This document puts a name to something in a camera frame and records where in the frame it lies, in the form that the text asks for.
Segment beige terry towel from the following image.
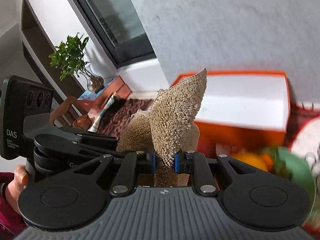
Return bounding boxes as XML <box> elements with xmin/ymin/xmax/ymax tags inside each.
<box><xmin>117</xmin><ymin>69</ymin><xmax>207</xmax><ymax>187</ymax></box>

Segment green fruit bowl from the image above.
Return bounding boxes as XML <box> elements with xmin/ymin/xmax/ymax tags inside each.
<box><xmin>258</xmin><ymin>147</ymin><xmax>316</xmax><ymax>224</ymax></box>

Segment red patterned plush tablecloth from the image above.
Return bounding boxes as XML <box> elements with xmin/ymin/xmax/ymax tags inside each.
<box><xmin>96</xmin><ymin>98</ymin><xmax>320</xmax><ymax>230</ymax></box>

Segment person's left hand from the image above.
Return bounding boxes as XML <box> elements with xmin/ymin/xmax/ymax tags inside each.
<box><xmin>5</xmin><ymin>165</ymin><xmax>29</xmax><ymax>215</ymax></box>

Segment large orange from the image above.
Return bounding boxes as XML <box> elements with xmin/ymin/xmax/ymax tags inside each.
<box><xmin>231</xmin><ymin>152</ymin><xmax>268</xmax><ymax>172</ymax></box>

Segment copper storage boxes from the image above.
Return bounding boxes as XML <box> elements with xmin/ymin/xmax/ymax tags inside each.
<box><xmin>78</xmin><ymin>76</ymin><xmax>132</xmax><ymax>112</ymax></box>

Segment striped paper tube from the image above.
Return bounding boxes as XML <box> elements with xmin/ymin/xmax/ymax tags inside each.
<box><xmin>88</xmin><ymin>93</ymin><xmax>118</xmax><ymax>133</ymax></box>

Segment dark window frame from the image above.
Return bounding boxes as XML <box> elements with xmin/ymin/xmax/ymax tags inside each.
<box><xmin>73</xmin><ymin>0</ymin><xmax>156</xmax><ymax>68</ymax></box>

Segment orange cardboard box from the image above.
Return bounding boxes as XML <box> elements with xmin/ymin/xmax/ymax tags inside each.
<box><xmin>170</xmin><ymin>70</ymin><xmax>291</xmax><ymax>156</ymax></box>

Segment potted green plant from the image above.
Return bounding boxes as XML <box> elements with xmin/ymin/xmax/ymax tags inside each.
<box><xmin>48</xmin><ymin>33</ymin><xmax>104</xmax><ymax>93</ymax></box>

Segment wooden chair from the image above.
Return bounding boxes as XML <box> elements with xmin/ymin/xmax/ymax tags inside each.
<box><xmin>49</xmin><ymin>96</ymin><xmax>93</xmax><ymax>130</ymax></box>

